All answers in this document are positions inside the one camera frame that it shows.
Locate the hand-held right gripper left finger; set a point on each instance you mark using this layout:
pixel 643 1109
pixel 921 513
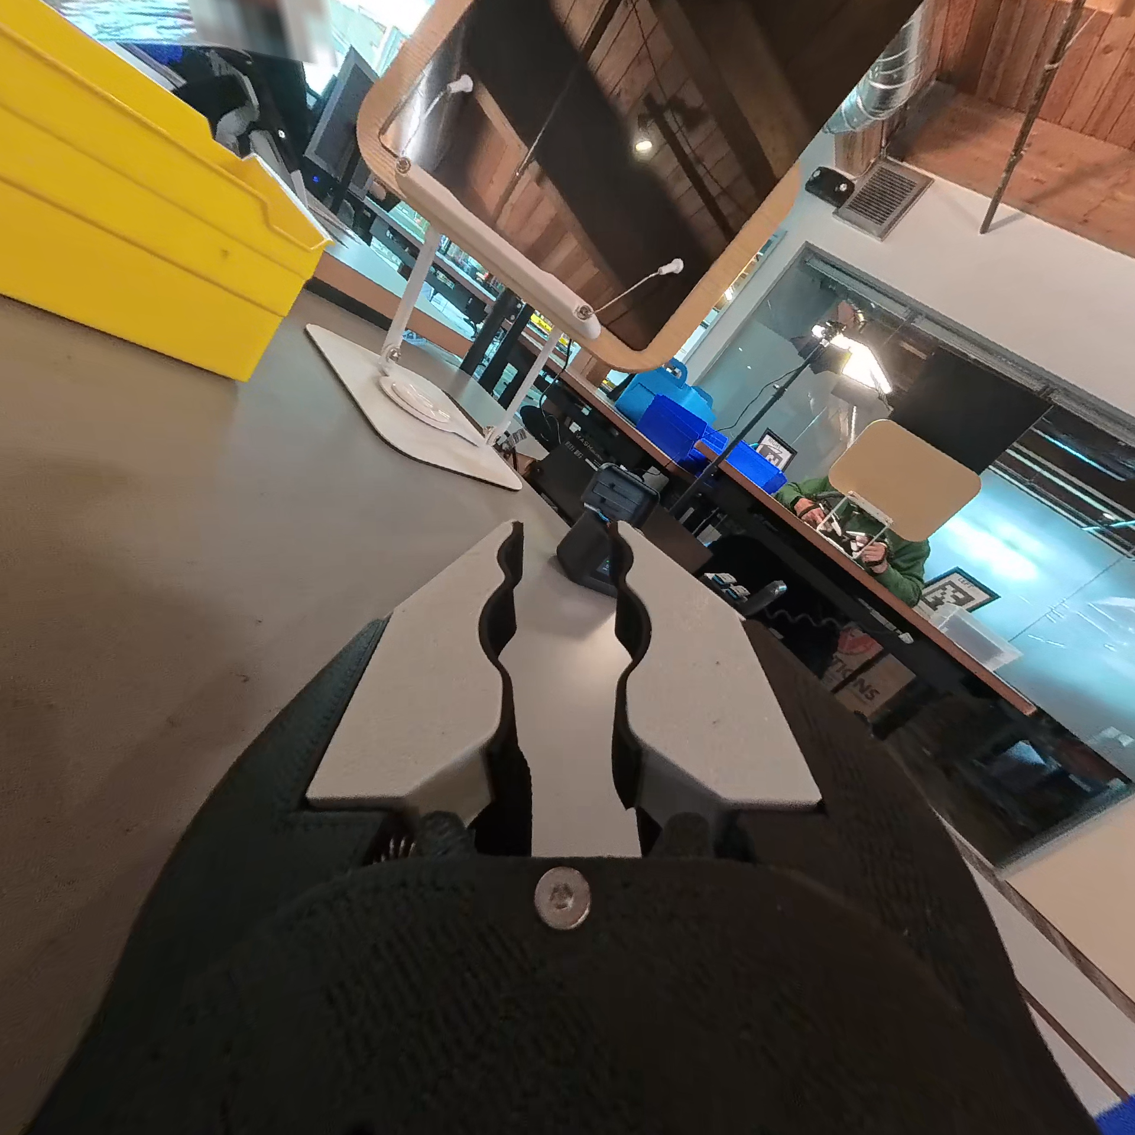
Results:
pixel 416 709

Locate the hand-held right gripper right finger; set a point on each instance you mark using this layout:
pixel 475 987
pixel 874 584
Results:
pixel 709 709

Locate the yellow plastic bin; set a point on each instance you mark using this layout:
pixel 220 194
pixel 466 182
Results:
pixel 133 203

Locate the blue bin with white label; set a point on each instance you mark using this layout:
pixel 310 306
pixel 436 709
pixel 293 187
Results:
pixel 1117 1122

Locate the brown cardboard box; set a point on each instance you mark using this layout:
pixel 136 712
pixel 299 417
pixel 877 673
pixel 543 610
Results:
pixel 874 674

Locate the black battery charging case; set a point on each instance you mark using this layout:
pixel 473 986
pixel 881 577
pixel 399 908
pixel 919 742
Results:
pixel 590 550

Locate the blue plastic bin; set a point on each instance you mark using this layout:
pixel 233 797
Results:
pixel 750 469
pixel 652 390
pixel 682 430

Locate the grey desk with wood edge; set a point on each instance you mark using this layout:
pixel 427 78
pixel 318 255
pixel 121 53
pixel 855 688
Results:
pixel 355 288
pixel 603 409
pixel 962 651

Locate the small framed printed tag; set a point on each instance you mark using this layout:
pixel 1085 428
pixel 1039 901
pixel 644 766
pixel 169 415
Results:
pixel 776 449

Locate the clear plastic container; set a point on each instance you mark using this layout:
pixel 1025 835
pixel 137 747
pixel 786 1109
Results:
pixel 980 638

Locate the dark cardboard box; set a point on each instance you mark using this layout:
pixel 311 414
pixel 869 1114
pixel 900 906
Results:
pixel 576 461

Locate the studio light on stand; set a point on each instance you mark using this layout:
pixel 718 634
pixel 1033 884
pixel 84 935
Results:
pixel 842 355

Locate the glass room window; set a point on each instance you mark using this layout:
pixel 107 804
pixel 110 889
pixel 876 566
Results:
pixel 1064 576

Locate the wooden framed mirror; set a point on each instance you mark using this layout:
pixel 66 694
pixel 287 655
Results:
pixel 665 132

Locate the black computer monitor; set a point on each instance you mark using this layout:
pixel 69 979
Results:
pixel 342 132

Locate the metal ceiling brace rod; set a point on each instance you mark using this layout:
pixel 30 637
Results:
pixel 1033 115

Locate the black wall monitor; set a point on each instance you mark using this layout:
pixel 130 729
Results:
pixel 971 408

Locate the white wall vent grille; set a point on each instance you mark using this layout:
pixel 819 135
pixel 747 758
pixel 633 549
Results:
pixel 882 200

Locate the large silver ventilation duct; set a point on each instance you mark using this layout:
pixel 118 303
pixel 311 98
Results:
pixel 887 71

